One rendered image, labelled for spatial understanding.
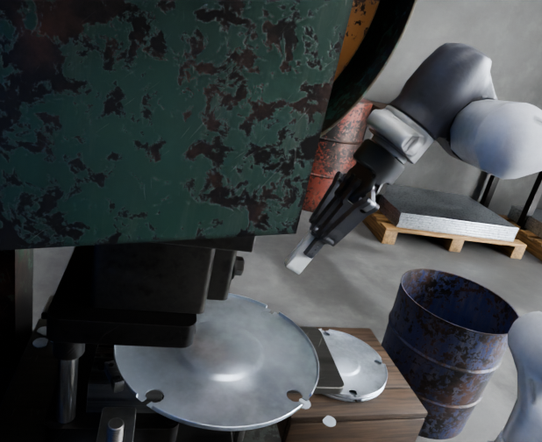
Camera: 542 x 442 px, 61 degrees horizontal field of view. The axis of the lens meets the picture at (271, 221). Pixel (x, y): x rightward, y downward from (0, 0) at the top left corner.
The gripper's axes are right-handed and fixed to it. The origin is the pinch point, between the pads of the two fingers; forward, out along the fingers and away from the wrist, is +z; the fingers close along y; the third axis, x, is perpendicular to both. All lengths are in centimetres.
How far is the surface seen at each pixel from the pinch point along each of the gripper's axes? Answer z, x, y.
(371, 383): 29, -60, 28
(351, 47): -31.9, 6.6, 22.3
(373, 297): 35, -132, 133
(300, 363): 11.2, -3.6, -12.8
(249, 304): 13.3, 0.8, 1.8
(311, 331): 9.4, -7.7, -4.7
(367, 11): -38.3, 8.2, 22.2
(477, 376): 14, -106, 38
